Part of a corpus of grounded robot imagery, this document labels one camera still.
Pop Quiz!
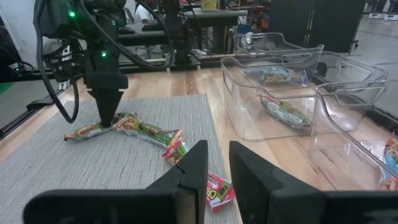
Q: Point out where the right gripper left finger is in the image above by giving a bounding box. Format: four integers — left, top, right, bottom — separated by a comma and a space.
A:
22, 139, 209, 224

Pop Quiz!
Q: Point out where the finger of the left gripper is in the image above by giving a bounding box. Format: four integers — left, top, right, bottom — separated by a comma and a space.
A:
106, 90, 124, 128
88, 90, 108, 128

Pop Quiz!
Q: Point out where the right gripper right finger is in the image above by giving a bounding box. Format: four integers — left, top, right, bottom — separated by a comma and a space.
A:
229, 140, 398, 224

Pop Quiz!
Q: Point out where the orange green granola bar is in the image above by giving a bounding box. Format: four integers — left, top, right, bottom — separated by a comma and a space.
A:
112, 111, 184, 149
63, 122, 114, 141

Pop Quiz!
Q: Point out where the red green granola bar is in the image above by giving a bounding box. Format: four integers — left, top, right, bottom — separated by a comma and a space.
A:
259, 95, 313, 130
161, 138, 236, 213

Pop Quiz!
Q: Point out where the grey woven placemat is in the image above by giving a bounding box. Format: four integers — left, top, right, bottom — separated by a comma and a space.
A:
0, 94, 242, 224

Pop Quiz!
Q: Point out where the person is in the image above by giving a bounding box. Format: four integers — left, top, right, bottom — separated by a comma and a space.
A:
133, 2, 156, 26

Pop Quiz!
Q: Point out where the clear plastic bin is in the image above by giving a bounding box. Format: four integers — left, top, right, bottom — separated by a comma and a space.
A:
220, 44, 325, 141
308, 50, 398, 191
233, 32, 310, 88

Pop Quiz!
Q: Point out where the black background workbench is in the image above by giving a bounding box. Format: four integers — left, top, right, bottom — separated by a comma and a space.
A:
118, 9, 249, 68

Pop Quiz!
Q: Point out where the yellow container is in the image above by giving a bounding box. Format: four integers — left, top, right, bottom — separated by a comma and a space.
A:
201, 0, 218, 11

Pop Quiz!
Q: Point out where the black cabinet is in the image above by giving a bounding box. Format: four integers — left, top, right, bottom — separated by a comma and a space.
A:
270, 0, 366, 54

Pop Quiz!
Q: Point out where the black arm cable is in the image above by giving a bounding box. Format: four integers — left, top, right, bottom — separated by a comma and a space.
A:
32, 0, 80, 124
79, 0, 175, 71

